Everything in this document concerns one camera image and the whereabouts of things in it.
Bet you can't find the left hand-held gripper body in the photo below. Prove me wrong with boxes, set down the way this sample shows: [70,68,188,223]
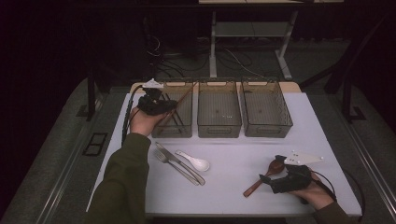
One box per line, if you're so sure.
[136,77,171,117]

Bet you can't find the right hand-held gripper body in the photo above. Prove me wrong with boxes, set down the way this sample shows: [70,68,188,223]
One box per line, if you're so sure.
[270,150,324,194]

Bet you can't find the grey mesh basket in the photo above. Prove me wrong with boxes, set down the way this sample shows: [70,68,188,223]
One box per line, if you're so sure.
[241,78,294,138]
[150,80,194,139]
[196,79,243,139]

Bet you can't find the brown wooden spoon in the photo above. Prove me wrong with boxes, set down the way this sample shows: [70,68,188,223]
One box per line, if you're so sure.
[243,159,286,198]

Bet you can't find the metal fork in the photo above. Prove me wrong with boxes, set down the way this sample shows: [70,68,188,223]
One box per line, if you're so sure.
[154,147,201,187]

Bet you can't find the metal table knife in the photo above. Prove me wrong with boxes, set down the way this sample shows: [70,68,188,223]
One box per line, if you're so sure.
[154,141,206,186]

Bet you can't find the person's left hand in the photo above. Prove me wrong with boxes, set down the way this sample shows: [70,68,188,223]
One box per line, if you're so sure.
[128,106,168,137]

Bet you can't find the person's right hand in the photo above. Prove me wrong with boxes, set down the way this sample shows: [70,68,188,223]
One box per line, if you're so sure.
[289,172,335,211]

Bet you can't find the white ceramic spoon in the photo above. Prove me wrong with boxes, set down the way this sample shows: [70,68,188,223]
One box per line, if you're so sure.
[175,149,211,173]

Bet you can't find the black metal stand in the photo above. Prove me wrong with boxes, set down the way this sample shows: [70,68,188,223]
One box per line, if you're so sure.
[76,68,106,122]
[299,12,396,124]

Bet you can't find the white desk with metal legs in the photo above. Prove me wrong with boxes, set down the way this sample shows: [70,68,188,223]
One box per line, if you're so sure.
[198,0,345,80]

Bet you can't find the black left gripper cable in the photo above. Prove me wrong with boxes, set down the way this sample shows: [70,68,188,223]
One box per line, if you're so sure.
[120,84,145,146]

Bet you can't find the bundle of floor cables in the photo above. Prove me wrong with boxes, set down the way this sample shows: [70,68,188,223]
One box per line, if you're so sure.
[146,33,272,80]

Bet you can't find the black floor outlet frame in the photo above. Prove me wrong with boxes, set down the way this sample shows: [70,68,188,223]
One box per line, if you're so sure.
[81,132,108,158]

